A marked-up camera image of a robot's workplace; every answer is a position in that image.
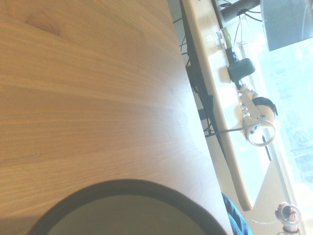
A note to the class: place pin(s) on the blue clothing of person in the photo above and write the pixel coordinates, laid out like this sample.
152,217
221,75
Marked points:
236,218

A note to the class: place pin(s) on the grey computer monitor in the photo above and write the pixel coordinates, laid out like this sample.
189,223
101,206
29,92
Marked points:
286,22

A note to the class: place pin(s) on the teal enamel mug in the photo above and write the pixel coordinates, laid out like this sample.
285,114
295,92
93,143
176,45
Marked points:
127,213

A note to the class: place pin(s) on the light wooden desk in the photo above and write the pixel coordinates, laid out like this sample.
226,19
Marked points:
207,73

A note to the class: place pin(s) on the black desk frame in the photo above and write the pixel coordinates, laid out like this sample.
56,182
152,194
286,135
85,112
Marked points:
198,78

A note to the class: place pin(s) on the black power adapter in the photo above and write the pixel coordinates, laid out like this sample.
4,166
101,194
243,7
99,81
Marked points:
240,68

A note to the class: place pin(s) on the clear glass jar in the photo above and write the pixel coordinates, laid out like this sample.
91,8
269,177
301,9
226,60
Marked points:
221,39

